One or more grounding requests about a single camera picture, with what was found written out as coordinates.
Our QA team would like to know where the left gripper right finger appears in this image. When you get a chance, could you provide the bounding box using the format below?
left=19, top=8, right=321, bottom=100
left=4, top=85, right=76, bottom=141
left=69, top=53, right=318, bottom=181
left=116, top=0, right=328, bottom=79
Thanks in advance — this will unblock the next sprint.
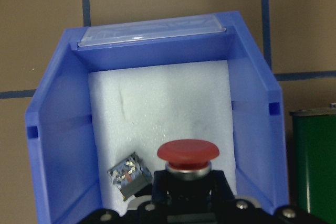
left=211, top=170, right=235, bottom=200

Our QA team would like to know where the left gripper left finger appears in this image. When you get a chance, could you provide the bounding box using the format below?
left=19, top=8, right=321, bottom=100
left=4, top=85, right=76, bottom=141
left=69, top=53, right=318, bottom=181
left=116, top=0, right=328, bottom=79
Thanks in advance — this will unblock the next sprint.
left=151, top=170, right=171, bottom=204

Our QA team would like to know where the yellow mushroom push button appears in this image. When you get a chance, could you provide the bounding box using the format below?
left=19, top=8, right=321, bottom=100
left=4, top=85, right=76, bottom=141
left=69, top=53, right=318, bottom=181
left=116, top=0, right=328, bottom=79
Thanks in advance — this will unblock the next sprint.
left=107, top=152, right=153, bottom=201

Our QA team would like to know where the red mushroom push button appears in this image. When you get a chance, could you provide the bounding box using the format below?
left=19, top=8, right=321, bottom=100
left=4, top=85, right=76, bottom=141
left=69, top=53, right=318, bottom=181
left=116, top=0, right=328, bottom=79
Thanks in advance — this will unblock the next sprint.
left=157, top=139, right=220, bottom=181

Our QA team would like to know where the white foam pad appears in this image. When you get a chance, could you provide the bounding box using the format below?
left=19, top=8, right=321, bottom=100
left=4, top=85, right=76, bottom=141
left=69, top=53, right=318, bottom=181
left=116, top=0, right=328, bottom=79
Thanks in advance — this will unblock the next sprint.
left=88, top=60, right=237, bottom=215

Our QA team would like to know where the left blue plastic bin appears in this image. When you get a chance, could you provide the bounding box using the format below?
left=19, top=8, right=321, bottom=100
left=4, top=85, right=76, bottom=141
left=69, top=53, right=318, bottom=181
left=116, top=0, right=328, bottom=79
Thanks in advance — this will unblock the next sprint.
left=25, top=12, right=289, bottom=223

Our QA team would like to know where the green conveyor belt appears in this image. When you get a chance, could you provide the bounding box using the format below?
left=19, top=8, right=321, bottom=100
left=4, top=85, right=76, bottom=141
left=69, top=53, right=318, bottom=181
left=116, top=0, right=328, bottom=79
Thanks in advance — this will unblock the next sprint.
left=289, top=103, right=335, bottom=223

